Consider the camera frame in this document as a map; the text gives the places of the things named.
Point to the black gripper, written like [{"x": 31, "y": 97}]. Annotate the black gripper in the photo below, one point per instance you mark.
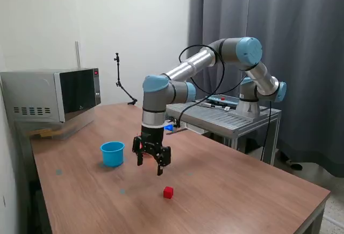
[{"x": 152, "y": 137}]

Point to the red cube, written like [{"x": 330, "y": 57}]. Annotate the red cube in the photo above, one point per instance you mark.
[{"x": 168, "y": 192}]

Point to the silver blue-jointed robot arm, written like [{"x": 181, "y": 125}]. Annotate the silver blue-jointed robot arm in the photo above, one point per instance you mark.
[{"x": 188, "y": 68}]

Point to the red plastic cup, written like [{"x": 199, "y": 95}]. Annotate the red plastic cup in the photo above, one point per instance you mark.
[{"x": 140, "y": 146}]

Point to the dark flat strip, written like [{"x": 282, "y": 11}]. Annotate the dark flat strip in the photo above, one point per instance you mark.
[{"x": 180, "y": 130}]

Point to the blue plastic cup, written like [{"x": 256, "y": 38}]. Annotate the blue plastic cup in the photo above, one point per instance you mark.
[{"x": 113, "y": 156}]

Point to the blue tape piece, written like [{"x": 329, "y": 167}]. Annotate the blue tape piece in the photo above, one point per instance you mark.
[
  {"x": 122, "y": 191},
  {"x": 58, "y": 172}
]

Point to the grey metal robot stand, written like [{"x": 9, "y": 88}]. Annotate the grey metal robot stand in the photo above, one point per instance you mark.
[{"x": 223, "y": 119}]

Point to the blue-edged teach pendant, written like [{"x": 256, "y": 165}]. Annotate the blue-edged teach pendant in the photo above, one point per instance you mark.
[{"x": 224, "y": 100}]

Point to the wooden blocks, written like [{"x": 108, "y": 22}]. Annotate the wooden blocks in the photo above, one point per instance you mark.
[{"x": 45, "y": 133}]

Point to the silver microwave oven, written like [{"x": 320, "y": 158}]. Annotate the silver microwave oven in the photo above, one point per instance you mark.
[{"x": 32, "y": 94}]

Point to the grey curtain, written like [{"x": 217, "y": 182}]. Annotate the grey curtain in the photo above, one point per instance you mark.
[{"x": 317, "y": 56}]

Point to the blue-lit wrist camera box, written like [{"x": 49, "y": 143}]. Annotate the blue-lit wrist camera box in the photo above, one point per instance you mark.
[{"x": 169, "y": 128}]

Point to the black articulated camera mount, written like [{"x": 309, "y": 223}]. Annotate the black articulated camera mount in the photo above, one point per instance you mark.
[{"x": 118, "y": 70}]

